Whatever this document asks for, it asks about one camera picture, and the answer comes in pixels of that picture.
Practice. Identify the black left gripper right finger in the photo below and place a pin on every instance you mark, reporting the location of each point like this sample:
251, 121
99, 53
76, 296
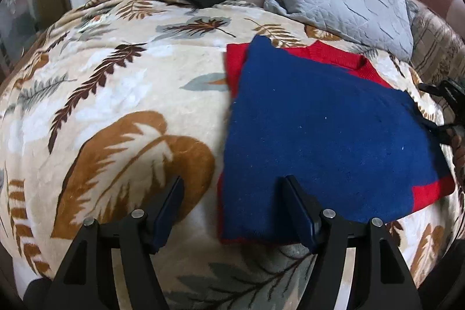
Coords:
380, 276

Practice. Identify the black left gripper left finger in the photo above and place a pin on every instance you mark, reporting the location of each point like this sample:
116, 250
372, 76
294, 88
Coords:
85, 278

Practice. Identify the blue and red sweater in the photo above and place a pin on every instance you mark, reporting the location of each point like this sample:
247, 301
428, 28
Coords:
325, 116

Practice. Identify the striped beige mattress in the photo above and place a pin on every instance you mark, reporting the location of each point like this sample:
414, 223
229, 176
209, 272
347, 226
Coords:
438, 52

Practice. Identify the leaf pattern fleece blanket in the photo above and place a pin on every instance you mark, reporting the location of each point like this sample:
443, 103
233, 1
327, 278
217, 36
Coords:
113, 99

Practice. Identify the wooden glass door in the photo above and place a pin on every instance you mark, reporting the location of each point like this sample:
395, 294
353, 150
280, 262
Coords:
21, 15

